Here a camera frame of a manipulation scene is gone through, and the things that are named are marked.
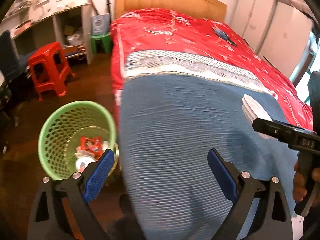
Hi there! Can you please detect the white round lid trash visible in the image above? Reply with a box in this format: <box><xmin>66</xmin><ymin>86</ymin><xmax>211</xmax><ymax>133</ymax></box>
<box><xmin>241</xmin><ymin>94</ymin><xmax>272</xmax><ymax>125</ymax></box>

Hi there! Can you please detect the light blue paper bag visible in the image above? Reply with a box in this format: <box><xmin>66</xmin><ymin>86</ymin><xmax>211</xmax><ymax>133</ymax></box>
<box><xmin>91</xmin><ymin>14</ymin><xmax>110</xmax><ymax>36</ymax></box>

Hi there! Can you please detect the white plastic bag under desk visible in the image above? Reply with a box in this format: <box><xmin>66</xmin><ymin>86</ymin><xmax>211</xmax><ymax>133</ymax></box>
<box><xmin>67</xmin><ymin>31</ymin><xmax>84</xmax><ymax>46</ymax></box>

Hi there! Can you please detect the person right hand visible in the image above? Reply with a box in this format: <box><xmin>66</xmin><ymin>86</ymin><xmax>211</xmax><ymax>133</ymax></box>
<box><xmin>292</xmin><ymin>161</ymin><xmax>320</xmax><ymax>202</ymax></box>

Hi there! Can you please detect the red snack wrapper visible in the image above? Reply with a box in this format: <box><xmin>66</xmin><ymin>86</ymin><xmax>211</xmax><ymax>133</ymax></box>
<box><xmin>80</xmin><ymin>136</ymin><xmax>103</xmax><ymax>157</ymax></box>

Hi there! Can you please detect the green perforated trash basket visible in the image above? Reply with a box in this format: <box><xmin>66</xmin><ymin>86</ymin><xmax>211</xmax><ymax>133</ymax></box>
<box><xmin>37</xmin><ymin>101</ymin><xmax>117</xmax><ymax>180</ymax></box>

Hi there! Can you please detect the dark blue chair near shelf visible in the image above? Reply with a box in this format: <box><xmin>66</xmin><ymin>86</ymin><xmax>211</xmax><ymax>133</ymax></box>
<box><xmin>1</xmin><ymin>30</ymin><xmax>36</xmax><ymax>89</ymax></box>

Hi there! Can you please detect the blue object on bed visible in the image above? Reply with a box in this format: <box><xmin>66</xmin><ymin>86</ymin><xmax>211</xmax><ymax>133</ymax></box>
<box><xmin>212</xmin><ymin>27</ymin><xmax>236</xmax><ymax>47</ymax></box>

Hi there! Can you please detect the white desk shelving unit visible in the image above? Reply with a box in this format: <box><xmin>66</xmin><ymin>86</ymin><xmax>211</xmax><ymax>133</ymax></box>
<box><xmin>1</xmin><ymin>0</ymin><xmax>94</xmax><ymax>63</ymax></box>

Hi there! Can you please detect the red floral bed quilt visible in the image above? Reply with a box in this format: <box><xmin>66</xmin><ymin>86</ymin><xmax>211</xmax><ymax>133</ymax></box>
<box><xmin>111</xmin><ymin>8</ymin><xmax>312</xmax><ymax>129</ymax></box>

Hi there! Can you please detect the blue ribbed blanket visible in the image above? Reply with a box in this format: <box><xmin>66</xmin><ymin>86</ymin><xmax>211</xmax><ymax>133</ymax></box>
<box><xmin>117</xmin><ymin>49</ymin><xmax>301</xmax><ymax>240</ymax></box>

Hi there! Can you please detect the white wardrobe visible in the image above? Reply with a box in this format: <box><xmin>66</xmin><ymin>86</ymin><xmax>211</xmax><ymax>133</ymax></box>
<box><xmin>231</xmin><ymin>0</ymin><xmax>313</xmax><ymax>77</ymax></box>

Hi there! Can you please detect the clear cup with printed lid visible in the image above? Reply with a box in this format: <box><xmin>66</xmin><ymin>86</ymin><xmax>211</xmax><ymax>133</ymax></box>
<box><xmin>75</xmin><ymin>155</ymin><xmax>97</xmax><ymax>172</ymax></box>

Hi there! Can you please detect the red plastic stool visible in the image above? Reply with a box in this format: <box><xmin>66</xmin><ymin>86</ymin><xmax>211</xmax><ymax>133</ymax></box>
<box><xmin>28</xmin><ymin>41</ymin><xmax>75</xmax><ymax>101</ymax></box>

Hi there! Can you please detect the green plastic stool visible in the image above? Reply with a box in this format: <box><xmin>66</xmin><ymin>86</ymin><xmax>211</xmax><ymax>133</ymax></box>
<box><xmin>91</xmin><ymin>33</ymin><xmax>112</xmax><ymax>55</ymax></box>

